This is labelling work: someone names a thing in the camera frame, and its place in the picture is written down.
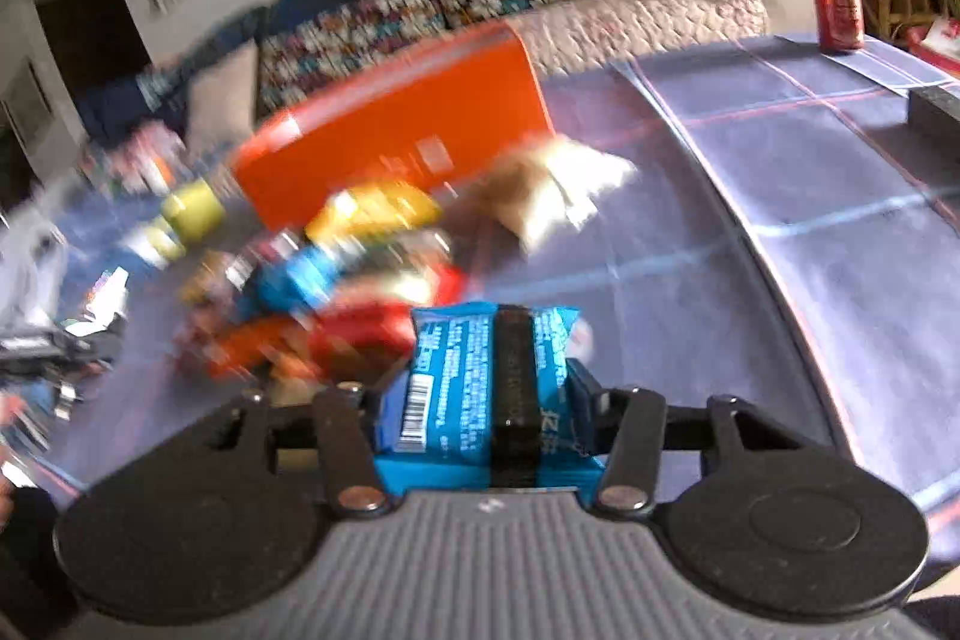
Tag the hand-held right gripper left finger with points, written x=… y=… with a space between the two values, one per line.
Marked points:
x=384 y=419

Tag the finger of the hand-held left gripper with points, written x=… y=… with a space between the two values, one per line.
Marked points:
x=45 y=347

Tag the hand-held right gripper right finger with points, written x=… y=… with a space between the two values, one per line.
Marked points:
x=581 y=389

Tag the blue black-striped snack packet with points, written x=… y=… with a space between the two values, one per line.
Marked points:
x=450 y=370

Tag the orange box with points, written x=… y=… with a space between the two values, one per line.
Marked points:
x=390 y=108

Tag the red snack packet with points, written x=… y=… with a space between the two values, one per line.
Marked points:
x=435 y=284
x=352 y=332

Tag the orange snack packet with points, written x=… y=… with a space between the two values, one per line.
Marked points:
x=255 y=344

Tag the brown white snack packet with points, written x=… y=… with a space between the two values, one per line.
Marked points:
x=555 y=190

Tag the yellow mug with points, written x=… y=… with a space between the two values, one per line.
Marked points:
x=193 y=209

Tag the yellow chip bag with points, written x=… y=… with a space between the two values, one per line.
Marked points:
x=375 y=209

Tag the dark blue clothes pile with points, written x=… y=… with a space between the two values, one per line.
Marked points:
x=120 y=100

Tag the beige pillow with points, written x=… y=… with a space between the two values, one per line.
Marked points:
x=221 y=100

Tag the beige quilted sofa cover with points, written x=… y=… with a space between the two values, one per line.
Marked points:
x=660 y=21

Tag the grey box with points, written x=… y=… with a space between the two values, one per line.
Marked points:
x=937 y=111

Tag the red soda can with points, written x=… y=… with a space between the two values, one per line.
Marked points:
x=840 y=6

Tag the red white packet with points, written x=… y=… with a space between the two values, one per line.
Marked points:
x=937 y=44

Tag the white light switch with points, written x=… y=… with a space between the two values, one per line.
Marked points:
x=166 y=0

